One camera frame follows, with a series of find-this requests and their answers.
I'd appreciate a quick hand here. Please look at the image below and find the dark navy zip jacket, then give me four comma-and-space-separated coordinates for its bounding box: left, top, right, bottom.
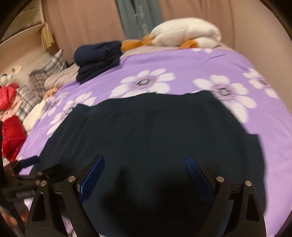
32, 91, 266, 236

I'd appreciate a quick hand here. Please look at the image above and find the folded navy clothes stack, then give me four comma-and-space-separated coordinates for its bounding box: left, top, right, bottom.
74, 40, 122, 84

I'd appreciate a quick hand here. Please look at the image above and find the person's left hand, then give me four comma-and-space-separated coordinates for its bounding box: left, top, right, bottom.
1, 203, 29, 227

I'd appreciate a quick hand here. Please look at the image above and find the red puffer jacket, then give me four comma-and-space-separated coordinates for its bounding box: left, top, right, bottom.
1, 83, 26, 162

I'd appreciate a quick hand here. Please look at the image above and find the plaid pillow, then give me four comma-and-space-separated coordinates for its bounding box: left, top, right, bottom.
15, 49, 67, 122

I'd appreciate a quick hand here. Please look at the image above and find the white stuffed animal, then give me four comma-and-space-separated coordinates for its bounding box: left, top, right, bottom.
1, 65, 23, 86

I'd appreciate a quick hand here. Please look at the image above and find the light pink folded blanket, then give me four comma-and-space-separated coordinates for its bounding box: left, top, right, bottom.
44, 64, 79, 90

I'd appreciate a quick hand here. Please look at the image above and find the beige curtain tassel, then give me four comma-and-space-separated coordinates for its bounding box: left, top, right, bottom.
41, 23, 54, 50

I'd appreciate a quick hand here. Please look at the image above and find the purple floral bed sheet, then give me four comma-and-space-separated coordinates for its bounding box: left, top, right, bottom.
19, 49, 291, 236

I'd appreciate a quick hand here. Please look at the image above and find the pink curtain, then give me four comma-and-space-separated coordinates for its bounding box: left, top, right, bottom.
42, 1, 235, 62

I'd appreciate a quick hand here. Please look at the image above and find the grey-blue lettered curtain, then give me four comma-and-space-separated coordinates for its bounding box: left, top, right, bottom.
115, 0, 163, 40

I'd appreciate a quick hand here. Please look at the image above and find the white goose plush toy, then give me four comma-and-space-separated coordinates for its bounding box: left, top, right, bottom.
121, 17, 222, 52

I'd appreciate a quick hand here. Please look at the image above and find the beige wall shelf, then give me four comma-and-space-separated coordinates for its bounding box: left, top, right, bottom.
1, 0, 45, 44

